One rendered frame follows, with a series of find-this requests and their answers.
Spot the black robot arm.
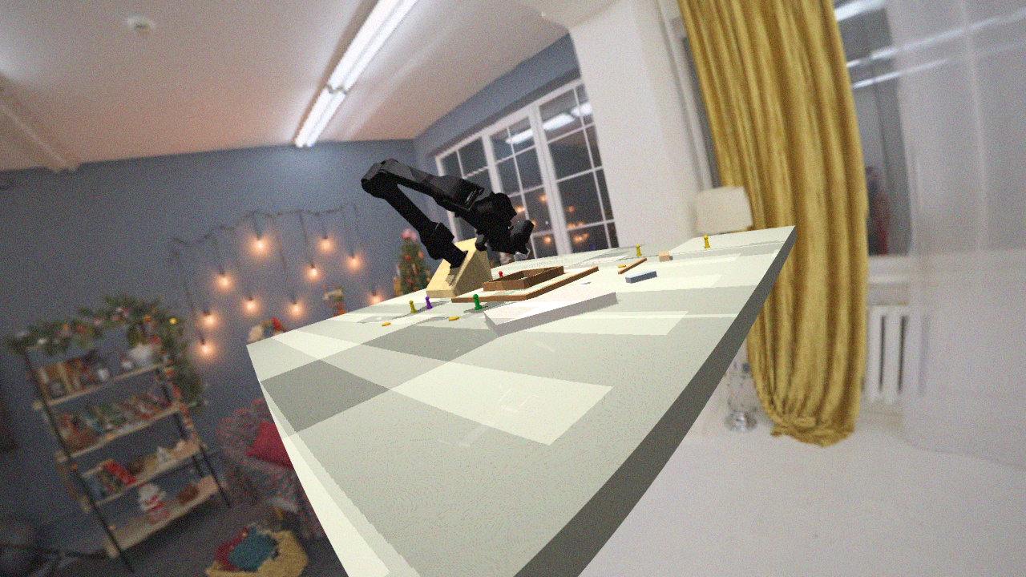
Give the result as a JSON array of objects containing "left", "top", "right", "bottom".
[{"left": 361, "top": 158, "right": 517, "bottom": 268}]

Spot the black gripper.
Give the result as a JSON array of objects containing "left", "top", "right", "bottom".
[{"left": 474, "top": 219, "right": 535, "bottom": 255}]

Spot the long thin wooden stick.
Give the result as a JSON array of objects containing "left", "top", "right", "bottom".
[{"left": 618, "top": 258, "right": 647, "bottom": 274}]

